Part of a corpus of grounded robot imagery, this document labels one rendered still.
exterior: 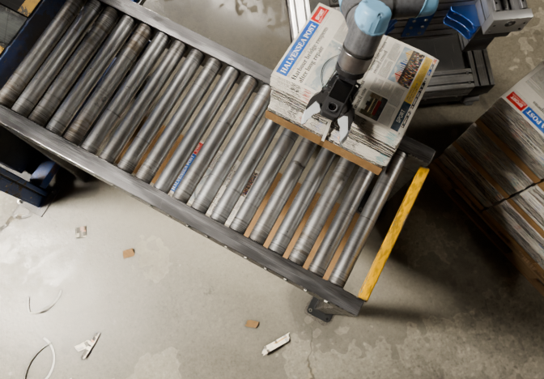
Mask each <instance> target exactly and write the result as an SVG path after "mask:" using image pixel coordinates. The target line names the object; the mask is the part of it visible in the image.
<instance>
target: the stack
mask: <svg viewBox="0 0 544 379"><path fill-rule="evenodd" d="M540 63H541V62H540ZM540 63H539V64H540ZM539 64H538V65H539ZM479 119H480V120H481V121H482V122H483V123H484V124H485V125H486V126H487V127H488V128H489V129H490V130H491V131H492V132H493V133H494V134H495V135H496V136H497V137H498V138H499V139H500V140H501V141H502V142H504V143H505V144H506V145H507V146H508V147H509V148H510V149H511V150H512V151H513V152H514V153H515V154H516V155H517V156H518V157H519V158H520V159H521V160H522V161H523V162H524V163H525V165H526V166H527V167H528V168H529V169H530V170H531V171H532V172H533V173H534V174H535V175H536V176H537V177H538V178H539V179H540V180H541V179H543V178H544V60H543V62H542V63H541V64H540V65H539V66H536V67H535V68H534V69H533V70H532V71H531V72H529V73H528V74H527V75H526V76H525V77H524V78H523V79H521V80H520V81H519V82H518V83H516V84H515V85H514V86H513V87H511V88H510V89H509V90H508V91H506V92H505V93H504V94H503V95H502V96H501V97H500V98H499V99H497V101H496V102H495V103H494V104H493V105H492V106H491V107H490V108H489V109H488V110H487V111H486V112H485V113H484V114H483V115H482V116H481V117H480V118H479ZM454 142H455V141H454ZM454 142H453V143H454ZM453 143H452V144H453ZM456 143H457V144H458V145H459V146H460V147H461V148H462V149H464V150H465V151H466V152H467V153H468V154H469V155H470V156H471V157H472V158H473V159H474V160H475V161H476V162H477V163H478V164H479V165H480V166H481V167H482V168H483V169H484V170H485V171H486V172H487V173H488V174H489V175H490V176H491V177H492V178H493V179H494V180H495V181H496V182H497V183H498V184H499V185H500V186H501V187H502V188H503V189H504V191H505V192H506V193H507V194H508V195H512V194H513V196H511V197H510V198H511V199H512V200H513V201H514V202H515V203H516V204H517V205H518V206H519V207H520V208H521V209H522V210H523V211H524V212H525V213H526V214H527V215H528V216H529V217H530V218H531V219H532V220H533V221H534V222H535V223H536V224H537V225H538V226H539V227H540V228H541V229H542V230H543V231H544V192H543V191H542V190H541V189H540V188H539V187H538V186H537V184H538V183H539V182H540V181H539V182H537V183H534V182H533V181H532V180H531V179H530V178H529V177H528V176H527V175H526V174H525V173H524V172H523V171H522V170H521V169H520V168H519V167H518V166H517V165H516V164H515V163H514V162H513V161H512V160H511V159H510V158H509V157H508V156H507V155H506V154H505V153H504V152H503V151H502V150H501V149H500V148H499V147H498V146H497V145H496V144H495V143H494V142H493V141H492V140H491V139H490V138H489V137H488V136H487V135H486V134H485V133H484V132H483V131H482V130H481V129H480V128H479V127H478V126H477V125H476V124H475V123H473V124H472V125H471V126H470V127H469V128H468V129H467V131H465V132H464V133H463V134H462V135H461V136H460V137H459V138H458V139H457V141H456ZM452 144H451V145H449V146H448V147H447V148H446V149H445V150H444V151H443V153H442V154H441V155H440V156H438V157H437V159H438V160H439V161H440V162H441V163H442V164H443V165H444V166H445V167H446V168H447V169H448V170H449V171H450V172H451V174H453V175H454V176H455V178H456V179H458V180H459V182H460V183H462V184H463V186H464V187H465V188H466V189H467V190H468V191H469V192H470V193H471V194H472V195H473V197H474V198H475V199H476V200H477V201H478V202H479V203H480V204H481V205H482V207H483V208H484V207H488V208H487V209H486V211H487V212H488V213H489V214H490V215H491V216H492V217H493V218H494V219H495V220H496V221H497V222H498V223H499V224H500V225H501V226H502V227H503V228H504V229H505V230H506V231H507V232H508V233H509V235H510V236H511V237H512V238H513V239H514V240H515V241H516V242H517V243H518V244H519V245H520V246H521V247H522V248H523V249H524V250H525V252H526V253H527V254H528V255H529V256H530V257H531V258H532V259H533V260H534V261H535V262H538V265H539V266H540V267H541V268H542V269H543V270H544V239H543V238H542V237H541V236H540V235H539V233H538V232H537V231H536V230H535V229H534V228H533V227H532V226H531V225H530V224H529V223H528V222H527V221H526V220H525V219H524V218H523V217H522V216H521V215H520V214H519V213H518V212H517V211H516V210H515V209H514V208H513V207H512V206H511V205H510V204H509V203H508V202H507V201H506V200H508V199H509V197H508V198H505V197H504V196H503V195H502V194H501V193H500V192H499V191H498V190H497V189H496V188H495V187H494V186H493V185H492V184H491V183H490V182H489V181H488V180H487V179H486V178H485V177H484V176H483V175H482V174H481V173H480V172H479V171H478V170H477V169H476V168H475V167H474V166H473V165H472V164H471V163H470V162H469V161H468V160H467V159H466V158H465V157H464V156H463V155H462V154H461V153H460V152H459V151H458V150H457V149H456V148H455V147H454V146H453V145H452ZM427 168H429V169H430V171H429V173H428V175H429V176H430V177H431V178H432V179H433V180H434V181H435V183H436V184H437V185H438V186H439V187H440V188H441V189H442V190H443V191H444V192H445V193H446V194H447V195H448V196H449V197H450V198H451V199H452V200H453V201H454V202H455V203H456V204H457V205H458V206H459V207H460V208H461V210H462V211H463V212H464V213H465V214H466V215H467V216H468V217H469V218H470V219H471V220H472V221H473V222H474V224H475V225H476V226H477V227H478V228H479V229H480V230H481V231H482V232H483V233H484V234H485V235H486V236H487V238H488V239H489V240H490V241H491V242H492V243H493V244H494V245H495V246H496V247H497V248H498V249H499V250H500V252H501V253H502V254H503V255H504V256H505V257H506V258H507V259H508V260H509V261H510V262H511V263H512V264H513V265H514V266H515V267H516V268H517V269H518V270H519V271H520V272H521V273H522V274H523V275H524V276H525V277H526V279H527V280H528V281H529V282H530V283H531V284H532V285H533V286H534V287H535V288H536V289H537V290H538V291H539V293H540V294H541V295H542V296H543V297H544V286H543V285H542V284H541V283H540V282H539V280H538V279H540V280H541V282H542V283H543V284H544V276H543V275H542V274H541V273H540V272H539V271H538V270H537V269H536V268H535V267H534V265H533V263H531V262H530V261H529V260H528V259H527V258H526V257H525V256H524V255H523V254H522V253H521V252H520V250H519V249H518V248H517V247H516V246H515V245H514V244H513V243H512V242H511V241H510V240H509V239H508V238H507V237H506V236H505V235H504V234H503V233H502V232H501V231H500V230H499V229H498V228H497V227H496V226H495V225H494V224H493V223H492V222H491V221H490V220H489V219H488V218H487V217H486V216H485V215H484V214H483V213H482V211H483V210H484V209H482V210H480V209H479V208H478V207H477V206H476V205H475V204H474V203H473V202H472V201H471V200H470V198H469V197H468V196H467V195H466V194H465V193H464V192H463V191H462V190H461V189H460V188H459V187H458V186H457V184H456V183H455V182H454V181H453V180H452V179H451V178H450V177H449V176H448V175H447V174H446V173H445V172H444V170H443V169H442V168H441V167H440V166H439V165H438V164H437V163H436V162H435V161H434V160H433V161H432V162H431V163H430V164H429V165H428V166H427ZM453 189H454V190H455V191H456V192H457V193H458V194H459V195H460V196H461V197H462V198H463V199H464V200H465V201H466V202H467V203H468V205H469V206H470V207H471V208H472V209H473V210H474V211H475V212H476V213H477V214H478V215H479V216H480V217H481V218H482V220H483V221H484V222H485V223H486V224H487V225H488V226H489V227H490V228H491V229H492V230H493V231H494V232H495V233H496V234H497V236H498V237H499V238H500V239H501V240H502V241H503V242H504V243H505V244H506V245H507V246H508V247H509V248H510V249H511V250H510V249H509V248H508V247H507V246H506V245H505V244H504V243H503V242H502V241H501V240H500V239H499V238H498V237H497V236H496V235H495V234H494V233H493V231H492V230H490V229H489V228H488V227H487V226H486V225H485V224H484V223H483V222H482V220H481V219H480V218H479V217H478V216H477V215H476V214H475V213H474V212H473V211H472V210H471V209H470V208H469V207H468V206H467V204H466V203H465V202H464V201H463V200H462V199H461V198H460V197H459V196H458V195H457V194H456V193H455V192H454V191H453Z"/></svg>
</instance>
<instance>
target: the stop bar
mask: <svg viewBox="0 0 544 379"><path fill-rule="evenodd" d="M429 171H430V169H429V168H427V167H425V166H423V165H420V166H419V169H418V171H417V172H416V174H415V176H414V179H413V181H412V183H411V185H410V188H409V189H408V191H407V193H406V196H405V197H404V199H403V201H402V204H401V206H400V208H399V210H398V212H397V214H396V216H395V218H394V220H393V222H392V225H391V227H390V229H389V231H388V233H387V235H386V237H385V239H384V241H383V243H382V246H381V247H380V250H379V252H378V254H377V255H376V258H375V260H374V262H373V264H372V267H371V269H370V271H369V272H368V275H367V277H366V279H365V280H364V282H363V285H362V287H361V289H360V291H359V294H358V295H357V298H358V299H360V300H361V301H363V302H368V299H369V297H370V295H371V293H372V290H373V288H374V287H375V285H376V283H377V282H378V280H379V276H380V273H381V271H382V270H383V268H384V266H385V263H386V261H387V259H388V257H389V255H390V253H391V251H392V249H393V246H394V244H395V242H396V240H397V238H398V236H399V234H400V232H401V230H402V227H403V225H404V223H405V222H406V219H407V217H408V215H409V213H410V210H411V208H412V206H413V205H414V202H415V200H416V198H417V196H418V194H419V191H420V190H421V189H422V186H423V183H424V181H425V179H426V177H427V174H428V173H429Z"/></svg>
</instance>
